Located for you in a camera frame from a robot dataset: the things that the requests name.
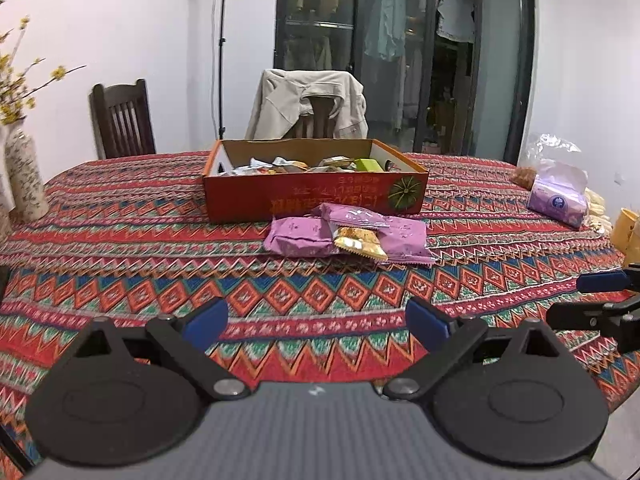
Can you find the orange cardboard box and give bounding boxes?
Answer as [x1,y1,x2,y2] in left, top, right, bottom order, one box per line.
[202,138,430,224]

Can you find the dark wooden chair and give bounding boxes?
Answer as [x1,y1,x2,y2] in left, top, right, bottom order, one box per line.
[90,79,157,159]

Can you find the yellow cup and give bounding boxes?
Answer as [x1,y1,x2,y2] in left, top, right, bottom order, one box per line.
[611,208,640,253]

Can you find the beige hanging garments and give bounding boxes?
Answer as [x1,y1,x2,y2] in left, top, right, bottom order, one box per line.
[282,0,333,71]

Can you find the patterned white vase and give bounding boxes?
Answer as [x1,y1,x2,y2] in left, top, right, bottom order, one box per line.
[4,127,50,221]

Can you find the gold snack packet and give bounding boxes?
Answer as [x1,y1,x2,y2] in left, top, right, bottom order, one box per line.
[332,226,388,261]

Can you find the clear plastic bag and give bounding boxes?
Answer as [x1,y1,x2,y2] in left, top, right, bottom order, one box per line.
[510,132,610,235]

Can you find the purple tissue pack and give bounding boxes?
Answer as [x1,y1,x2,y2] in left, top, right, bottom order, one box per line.
[527,160,588,231]

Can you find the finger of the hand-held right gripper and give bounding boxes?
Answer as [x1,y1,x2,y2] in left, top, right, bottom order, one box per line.
[576,266,640,294]
[546,295,640,356]

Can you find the purple snack packet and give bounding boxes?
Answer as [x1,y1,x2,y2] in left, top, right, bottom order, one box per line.
[320,203,391,229]
[370,217,438,267]
[264,216,336,257]

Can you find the white hanging garment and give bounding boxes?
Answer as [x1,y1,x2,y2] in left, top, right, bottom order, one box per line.
[436,0,476,43]

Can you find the light blue hanging garment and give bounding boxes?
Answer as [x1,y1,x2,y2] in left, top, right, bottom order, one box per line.
[364,0,407,61]

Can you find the beige jacket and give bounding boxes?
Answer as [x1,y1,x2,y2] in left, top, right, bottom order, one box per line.
[245,69,368,141]

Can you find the patterned red tablecloth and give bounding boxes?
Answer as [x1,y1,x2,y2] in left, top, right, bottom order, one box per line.
[0,150,640,480]

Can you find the glass door wardrobe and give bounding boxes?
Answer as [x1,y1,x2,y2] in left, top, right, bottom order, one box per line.
[274,0,536,166]

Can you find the yellow flower branches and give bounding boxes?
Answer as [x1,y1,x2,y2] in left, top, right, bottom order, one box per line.
[0,17,87,126]

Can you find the pale pink vase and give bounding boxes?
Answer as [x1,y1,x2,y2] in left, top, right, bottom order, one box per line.
[0,125,16,216]

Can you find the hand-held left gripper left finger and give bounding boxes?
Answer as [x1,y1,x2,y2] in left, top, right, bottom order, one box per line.
[75,297,251,402]

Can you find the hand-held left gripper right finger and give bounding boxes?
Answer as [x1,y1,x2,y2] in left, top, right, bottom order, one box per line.
[382,297,566,402]

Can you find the pile of mixed snack packets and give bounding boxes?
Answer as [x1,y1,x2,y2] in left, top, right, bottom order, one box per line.
[220,155,397,176]

